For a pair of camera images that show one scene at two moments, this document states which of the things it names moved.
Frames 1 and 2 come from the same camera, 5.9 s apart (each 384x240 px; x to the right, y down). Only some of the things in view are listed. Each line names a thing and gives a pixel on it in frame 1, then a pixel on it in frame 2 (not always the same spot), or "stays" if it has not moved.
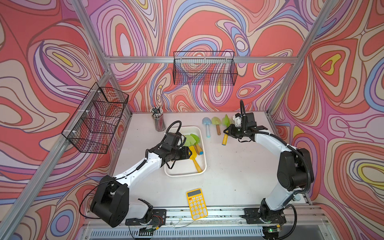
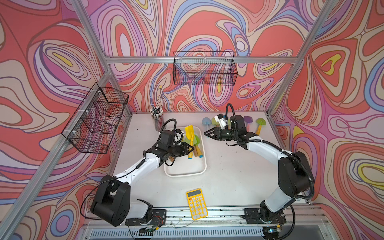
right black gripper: x=231 y=132 -> x=217 y=132
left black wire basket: x=92 y=128 stays
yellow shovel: x=193 y=157 -> x=190 y=135
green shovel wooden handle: x=217 y=121 stays
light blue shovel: x=207 y=121 stays
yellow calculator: x=197 y=203 stays
